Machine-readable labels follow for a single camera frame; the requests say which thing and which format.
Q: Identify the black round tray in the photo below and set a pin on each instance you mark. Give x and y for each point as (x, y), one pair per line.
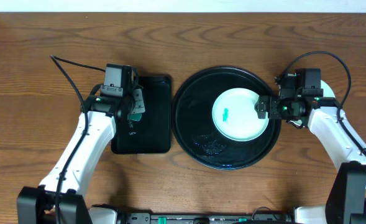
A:
(194, 127)

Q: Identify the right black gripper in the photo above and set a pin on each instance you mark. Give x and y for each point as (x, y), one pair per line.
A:
(274, 101)

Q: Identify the green sponge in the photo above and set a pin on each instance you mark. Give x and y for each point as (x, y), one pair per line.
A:
(135, 117)

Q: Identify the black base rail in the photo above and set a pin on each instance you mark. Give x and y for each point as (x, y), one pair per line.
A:
(185, 218)

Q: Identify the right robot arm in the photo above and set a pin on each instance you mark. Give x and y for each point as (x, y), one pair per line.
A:
(324, 117)

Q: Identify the mint green plate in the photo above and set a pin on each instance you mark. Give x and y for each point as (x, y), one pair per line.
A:
(327, 90)
(235, 117)

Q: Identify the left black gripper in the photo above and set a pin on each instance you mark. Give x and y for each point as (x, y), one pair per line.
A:
(132, 106)

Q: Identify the black rectangular tray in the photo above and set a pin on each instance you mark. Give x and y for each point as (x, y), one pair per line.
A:
(152, 134)

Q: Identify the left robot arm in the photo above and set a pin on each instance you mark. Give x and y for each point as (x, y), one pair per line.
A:
(60, 196)

